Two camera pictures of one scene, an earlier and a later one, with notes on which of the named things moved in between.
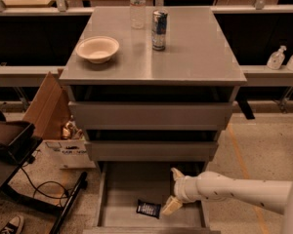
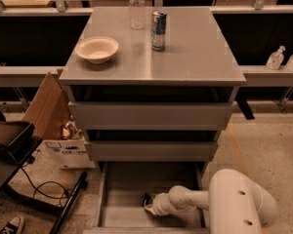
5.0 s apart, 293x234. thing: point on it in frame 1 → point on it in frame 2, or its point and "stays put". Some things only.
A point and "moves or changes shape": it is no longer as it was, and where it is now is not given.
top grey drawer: [151, 115] stays put
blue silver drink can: [159, 29] stays put
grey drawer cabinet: [152, 87] stays put
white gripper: [182, 189] → [160, 206]
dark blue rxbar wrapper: [148, 209] moves or changes shape
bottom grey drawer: [121, 184] stays put
